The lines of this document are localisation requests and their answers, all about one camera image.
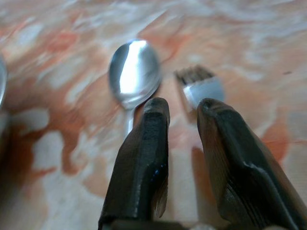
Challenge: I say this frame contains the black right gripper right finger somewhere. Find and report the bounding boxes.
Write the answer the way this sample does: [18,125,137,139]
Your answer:
[196,97,307,230]

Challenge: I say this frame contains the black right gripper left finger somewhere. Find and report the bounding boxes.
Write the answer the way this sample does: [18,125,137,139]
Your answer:
[98,97,171,230]

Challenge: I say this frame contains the silver metal fork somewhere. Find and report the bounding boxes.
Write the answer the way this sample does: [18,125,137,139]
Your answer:
[173,65,226,114]

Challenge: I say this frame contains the silver metal spoon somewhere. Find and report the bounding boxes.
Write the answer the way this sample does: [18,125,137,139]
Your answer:
[108,38,163,135]

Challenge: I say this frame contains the shiny metal utensil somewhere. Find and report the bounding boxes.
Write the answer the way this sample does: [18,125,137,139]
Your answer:
[0,54,9,113]

